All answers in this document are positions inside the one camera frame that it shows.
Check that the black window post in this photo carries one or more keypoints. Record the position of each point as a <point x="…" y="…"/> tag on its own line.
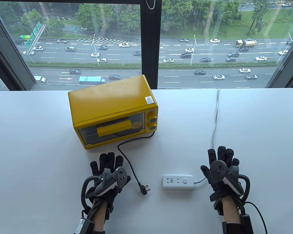
<point x="150" y="48"/>

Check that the person's left hand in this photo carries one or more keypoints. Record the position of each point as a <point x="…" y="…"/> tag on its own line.
<point x="107" y="162"/>

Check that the white power strip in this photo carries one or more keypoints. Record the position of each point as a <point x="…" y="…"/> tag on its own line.
<point x="178" y="185"/>

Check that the yellow oven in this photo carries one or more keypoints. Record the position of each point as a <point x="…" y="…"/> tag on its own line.
<point x="107" y="102"/>

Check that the person's right hand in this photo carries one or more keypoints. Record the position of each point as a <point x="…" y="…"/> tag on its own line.
<point x="221" y="153"/>

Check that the person's left forearm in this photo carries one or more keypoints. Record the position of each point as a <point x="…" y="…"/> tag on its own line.
<point x="97" y="212"/>

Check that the person's right forearm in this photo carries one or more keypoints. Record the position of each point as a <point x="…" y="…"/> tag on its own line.
<point x="230" y="209"/>

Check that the slanted black window frame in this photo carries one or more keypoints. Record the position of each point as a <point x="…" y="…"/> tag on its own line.
<point x="9" y="61"/>
<point x="285" y="65"/>

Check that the black grey hand controller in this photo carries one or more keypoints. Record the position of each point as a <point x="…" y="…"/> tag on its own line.
<point x="230" y="181"/>
<point x="109" y="181"/>

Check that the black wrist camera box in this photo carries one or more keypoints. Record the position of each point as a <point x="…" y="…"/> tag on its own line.
<point x="246" y="223"/>
<point x="81" y="226"/>

